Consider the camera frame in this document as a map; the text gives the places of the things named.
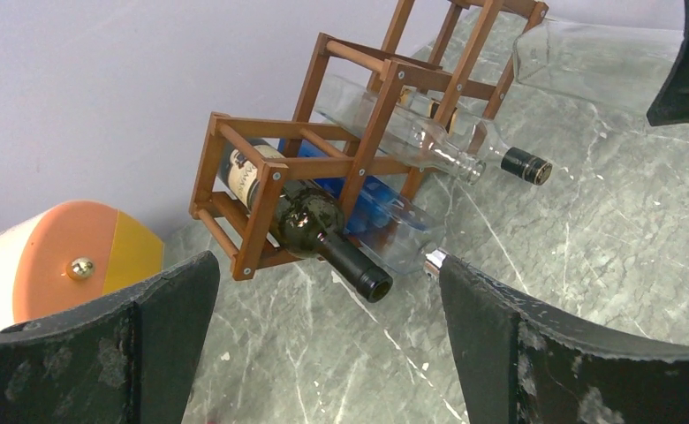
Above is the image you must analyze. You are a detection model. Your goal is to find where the blue square glass bottle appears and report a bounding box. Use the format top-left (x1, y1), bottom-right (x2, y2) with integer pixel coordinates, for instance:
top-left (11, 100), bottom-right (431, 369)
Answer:
top-left (276, 139), bottom-right (450, 277)

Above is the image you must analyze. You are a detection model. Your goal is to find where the brown wooden wine rack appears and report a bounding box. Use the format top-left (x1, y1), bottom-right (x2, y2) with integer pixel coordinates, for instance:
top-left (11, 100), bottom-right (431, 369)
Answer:
top-left (190, 1), bottom-right (551, 292)

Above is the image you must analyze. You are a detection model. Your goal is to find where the clear bottle black gold cap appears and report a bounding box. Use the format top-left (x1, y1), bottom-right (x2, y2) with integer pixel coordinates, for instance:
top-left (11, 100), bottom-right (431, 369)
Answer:
top-left (399, 89), bottom-right (552, 186)

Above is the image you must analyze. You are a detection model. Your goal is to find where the dark green wine bottle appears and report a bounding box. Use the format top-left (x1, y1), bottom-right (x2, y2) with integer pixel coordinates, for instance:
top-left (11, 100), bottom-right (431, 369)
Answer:
top-left (216, 139), bottom-right (393, 303)

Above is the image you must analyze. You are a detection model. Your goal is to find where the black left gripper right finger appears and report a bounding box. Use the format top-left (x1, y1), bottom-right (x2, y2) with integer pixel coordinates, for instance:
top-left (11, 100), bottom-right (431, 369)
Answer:
top-left (439, 256), bottom-right (689, 423)

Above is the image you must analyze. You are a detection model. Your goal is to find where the cream and orange cylinder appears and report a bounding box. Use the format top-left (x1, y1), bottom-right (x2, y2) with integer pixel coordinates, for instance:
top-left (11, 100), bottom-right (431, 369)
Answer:
top-left (0, 201), bottom-right (164, 330)

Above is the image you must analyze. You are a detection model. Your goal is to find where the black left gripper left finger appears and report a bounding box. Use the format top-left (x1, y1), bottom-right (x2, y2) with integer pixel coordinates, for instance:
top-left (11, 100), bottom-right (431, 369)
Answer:
top-left (0, 251), bottom-right (221, 423)

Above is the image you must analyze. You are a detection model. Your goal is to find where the small clear glass bottle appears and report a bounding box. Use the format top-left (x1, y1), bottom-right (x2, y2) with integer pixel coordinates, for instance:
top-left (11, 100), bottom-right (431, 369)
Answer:
top-left (512, 19), bottom-right (684, 114)

